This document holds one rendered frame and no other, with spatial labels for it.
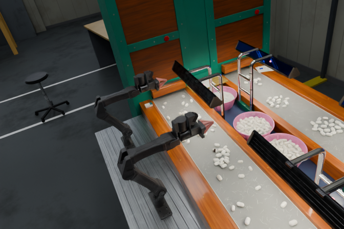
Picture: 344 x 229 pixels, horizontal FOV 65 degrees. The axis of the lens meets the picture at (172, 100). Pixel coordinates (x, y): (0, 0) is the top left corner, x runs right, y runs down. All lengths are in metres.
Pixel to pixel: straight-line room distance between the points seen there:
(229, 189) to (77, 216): 1.54
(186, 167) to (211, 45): 1.13
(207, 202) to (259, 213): 0.25
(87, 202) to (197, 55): 1.64
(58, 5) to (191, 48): 7.21
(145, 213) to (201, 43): 1.40
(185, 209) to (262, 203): 0.40
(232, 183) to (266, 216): 0.24
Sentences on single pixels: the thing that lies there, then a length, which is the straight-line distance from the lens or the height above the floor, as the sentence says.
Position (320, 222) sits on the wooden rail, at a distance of 1.46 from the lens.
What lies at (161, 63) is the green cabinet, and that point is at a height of 1.04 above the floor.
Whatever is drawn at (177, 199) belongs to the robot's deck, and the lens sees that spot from 1.62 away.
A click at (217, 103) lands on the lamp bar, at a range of 1.58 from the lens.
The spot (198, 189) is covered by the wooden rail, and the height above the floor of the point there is 0.76.
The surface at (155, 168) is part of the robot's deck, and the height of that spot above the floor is 0.67.
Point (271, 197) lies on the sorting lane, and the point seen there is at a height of 0.74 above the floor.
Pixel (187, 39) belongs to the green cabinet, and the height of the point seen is 1.18.
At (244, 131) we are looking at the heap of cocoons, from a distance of 1.90.
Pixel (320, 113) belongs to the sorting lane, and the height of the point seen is 0.74.
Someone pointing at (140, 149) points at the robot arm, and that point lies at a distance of 1.30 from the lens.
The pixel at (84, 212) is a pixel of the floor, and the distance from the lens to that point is 2.67.
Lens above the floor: 1.95
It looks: 32 degrees down
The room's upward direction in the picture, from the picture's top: 11 degrees counter-clockwise
